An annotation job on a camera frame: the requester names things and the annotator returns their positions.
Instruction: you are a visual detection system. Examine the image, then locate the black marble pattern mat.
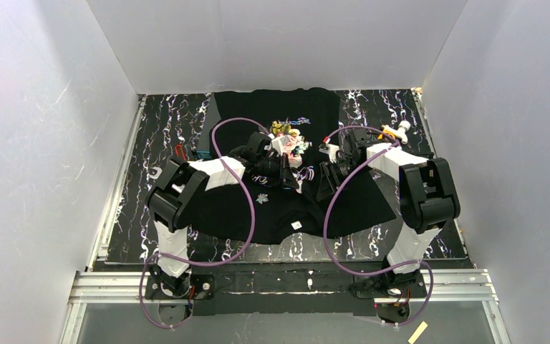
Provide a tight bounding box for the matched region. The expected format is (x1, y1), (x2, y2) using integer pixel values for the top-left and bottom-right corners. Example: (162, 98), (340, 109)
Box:
(105, 89), (468, 265)

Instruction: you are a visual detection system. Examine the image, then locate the aluminium rail frame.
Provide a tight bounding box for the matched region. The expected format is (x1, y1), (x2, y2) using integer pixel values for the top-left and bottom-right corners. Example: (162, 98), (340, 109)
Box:
(61, 95), (508, 343)

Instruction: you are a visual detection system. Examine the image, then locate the silver wrench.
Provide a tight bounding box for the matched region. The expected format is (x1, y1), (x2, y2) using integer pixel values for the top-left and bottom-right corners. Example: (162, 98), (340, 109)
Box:
(148, 166), (163, 180)

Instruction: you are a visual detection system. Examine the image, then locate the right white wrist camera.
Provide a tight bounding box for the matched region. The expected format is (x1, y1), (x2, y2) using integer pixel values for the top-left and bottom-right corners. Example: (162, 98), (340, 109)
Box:
(319, 136), (341, 163)

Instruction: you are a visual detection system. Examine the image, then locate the blue black box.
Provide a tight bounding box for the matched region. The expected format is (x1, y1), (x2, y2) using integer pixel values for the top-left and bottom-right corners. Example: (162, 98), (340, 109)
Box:
(195, 150), (213, 160)

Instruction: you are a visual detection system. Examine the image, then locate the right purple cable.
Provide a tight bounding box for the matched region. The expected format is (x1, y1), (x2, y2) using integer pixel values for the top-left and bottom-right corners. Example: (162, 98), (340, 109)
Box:
(323, 125), (435, 328)

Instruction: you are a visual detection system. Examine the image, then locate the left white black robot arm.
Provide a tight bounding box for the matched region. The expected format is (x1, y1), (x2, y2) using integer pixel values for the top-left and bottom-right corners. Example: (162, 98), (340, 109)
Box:
(146, 133), (301, 298)

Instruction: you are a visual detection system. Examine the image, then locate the black printed t-shirt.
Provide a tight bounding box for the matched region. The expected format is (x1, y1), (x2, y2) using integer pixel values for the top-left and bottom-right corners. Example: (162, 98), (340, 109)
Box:
(190, 88), (396, 244)

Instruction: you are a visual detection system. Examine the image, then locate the orange white toy tool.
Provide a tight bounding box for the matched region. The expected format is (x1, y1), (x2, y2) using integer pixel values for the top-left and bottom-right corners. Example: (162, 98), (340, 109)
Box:
(381, 120), (411, 145)

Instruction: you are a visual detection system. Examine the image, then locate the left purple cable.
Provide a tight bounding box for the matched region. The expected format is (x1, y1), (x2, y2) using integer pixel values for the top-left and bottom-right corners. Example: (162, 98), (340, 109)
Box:
(140, 118), (276, 330)

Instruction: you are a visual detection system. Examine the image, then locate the red handled tool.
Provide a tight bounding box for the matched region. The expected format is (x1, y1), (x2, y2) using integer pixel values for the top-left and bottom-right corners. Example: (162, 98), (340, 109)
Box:
(174, 144), (188, 161)

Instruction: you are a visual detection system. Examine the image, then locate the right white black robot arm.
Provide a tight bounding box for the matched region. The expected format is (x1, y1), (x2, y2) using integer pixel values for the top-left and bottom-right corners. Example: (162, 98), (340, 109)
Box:
(317, 121), (460, 298)

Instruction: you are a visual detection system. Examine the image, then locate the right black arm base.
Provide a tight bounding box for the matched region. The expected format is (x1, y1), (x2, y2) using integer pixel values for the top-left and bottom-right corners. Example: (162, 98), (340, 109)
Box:
(349, 269), (427, 299)

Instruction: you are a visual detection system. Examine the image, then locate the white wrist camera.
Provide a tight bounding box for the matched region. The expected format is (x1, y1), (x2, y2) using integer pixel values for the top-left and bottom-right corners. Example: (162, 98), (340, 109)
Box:
(319, 136), (341, 163)
(271, 135), (299, 156)

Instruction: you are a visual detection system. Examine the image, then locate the white garment label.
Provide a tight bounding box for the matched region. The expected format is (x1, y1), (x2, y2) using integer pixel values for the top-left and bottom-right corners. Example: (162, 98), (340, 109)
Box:
(291, 221), (302, 231)

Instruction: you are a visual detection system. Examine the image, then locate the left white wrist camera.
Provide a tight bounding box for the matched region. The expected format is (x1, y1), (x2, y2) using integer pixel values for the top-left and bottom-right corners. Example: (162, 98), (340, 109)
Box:
(271, 135), (299, 156)

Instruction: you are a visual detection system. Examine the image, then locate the beige tape strip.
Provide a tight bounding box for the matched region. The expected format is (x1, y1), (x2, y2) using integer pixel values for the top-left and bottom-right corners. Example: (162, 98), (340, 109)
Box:
(407, 322), (428, 344)

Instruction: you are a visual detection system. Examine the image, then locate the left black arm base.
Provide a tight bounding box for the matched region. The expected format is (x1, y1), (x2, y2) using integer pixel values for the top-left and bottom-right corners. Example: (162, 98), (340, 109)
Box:
(144, 264), (216, 300)

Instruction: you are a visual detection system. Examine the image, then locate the small floral brooch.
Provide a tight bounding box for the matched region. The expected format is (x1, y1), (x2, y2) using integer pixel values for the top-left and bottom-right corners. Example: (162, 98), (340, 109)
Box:
(256, 193), (269, 204)

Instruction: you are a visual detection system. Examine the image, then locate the purple cable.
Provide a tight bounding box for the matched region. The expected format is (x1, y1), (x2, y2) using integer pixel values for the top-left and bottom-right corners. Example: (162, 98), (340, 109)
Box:
(323, 125), (435, 328)
(140, 118), (276, 330)

